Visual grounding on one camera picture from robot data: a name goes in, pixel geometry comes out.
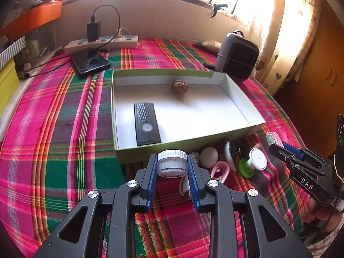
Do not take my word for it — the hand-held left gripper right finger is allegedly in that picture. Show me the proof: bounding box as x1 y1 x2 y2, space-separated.
187 154 313 258

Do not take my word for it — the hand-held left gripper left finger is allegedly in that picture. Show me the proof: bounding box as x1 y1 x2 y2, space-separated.
35 154 159 258

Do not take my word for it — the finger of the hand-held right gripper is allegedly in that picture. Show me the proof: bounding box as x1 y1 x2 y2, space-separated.
281 142 309 162
269 144 299 176

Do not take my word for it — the pink clip with green pad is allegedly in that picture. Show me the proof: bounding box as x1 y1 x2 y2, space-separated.
266 132 285 148

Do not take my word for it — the white and green round stamp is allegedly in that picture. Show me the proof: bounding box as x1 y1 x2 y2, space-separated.
238 148 268 178

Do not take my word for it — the white round device with cable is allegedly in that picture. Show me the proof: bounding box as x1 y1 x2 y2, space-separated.
157 149 191 201

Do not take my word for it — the black round disc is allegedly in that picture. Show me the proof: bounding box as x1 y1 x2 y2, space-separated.
224 140 244 172

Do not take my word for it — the green cardboard box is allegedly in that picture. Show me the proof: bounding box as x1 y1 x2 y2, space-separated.
111 69 266 165

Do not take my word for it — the person's right hand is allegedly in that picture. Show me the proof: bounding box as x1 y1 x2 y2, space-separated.
305 197 344 233

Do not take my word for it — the beige mushroom-shaped knob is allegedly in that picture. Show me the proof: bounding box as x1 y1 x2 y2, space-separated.
200 147 219 166

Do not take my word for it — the black ribbed remote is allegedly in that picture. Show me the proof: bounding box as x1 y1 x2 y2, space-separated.
134 102 162 146

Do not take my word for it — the wooden cabinet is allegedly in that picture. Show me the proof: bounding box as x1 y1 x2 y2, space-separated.
274 0 344 156

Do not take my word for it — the plaid tablecloth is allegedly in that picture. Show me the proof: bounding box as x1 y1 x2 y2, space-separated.
0 38 309 258

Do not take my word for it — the grey fan heater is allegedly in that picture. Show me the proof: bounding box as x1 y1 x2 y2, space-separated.
216 31 260 82

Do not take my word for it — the heart print curtain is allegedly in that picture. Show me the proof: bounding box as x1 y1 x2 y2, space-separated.
250 0 323 96

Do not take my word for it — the white pointed tool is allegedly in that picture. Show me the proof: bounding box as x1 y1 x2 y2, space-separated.
195 40 223 51

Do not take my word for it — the black smartphone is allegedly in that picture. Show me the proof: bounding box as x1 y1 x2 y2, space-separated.
70 48 111 76

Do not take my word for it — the white power strip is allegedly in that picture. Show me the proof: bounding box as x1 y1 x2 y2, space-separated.
64 35 139 54

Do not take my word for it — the black window latch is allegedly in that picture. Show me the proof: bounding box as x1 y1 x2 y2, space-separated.
210 3 228 18

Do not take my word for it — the black charger adapter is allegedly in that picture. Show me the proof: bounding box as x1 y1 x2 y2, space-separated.
87 20 101 42

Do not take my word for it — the yellow box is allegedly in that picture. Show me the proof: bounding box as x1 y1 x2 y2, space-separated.
0 59 19 119

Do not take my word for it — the grey striped box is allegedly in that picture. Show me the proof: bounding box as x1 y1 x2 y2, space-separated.
0 36 26 69

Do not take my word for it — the orange tray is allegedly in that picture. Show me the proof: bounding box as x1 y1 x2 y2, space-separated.
0 0 63 42

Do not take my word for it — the black charger cable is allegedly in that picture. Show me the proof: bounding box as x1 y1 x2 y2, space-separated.
90 5 120 51

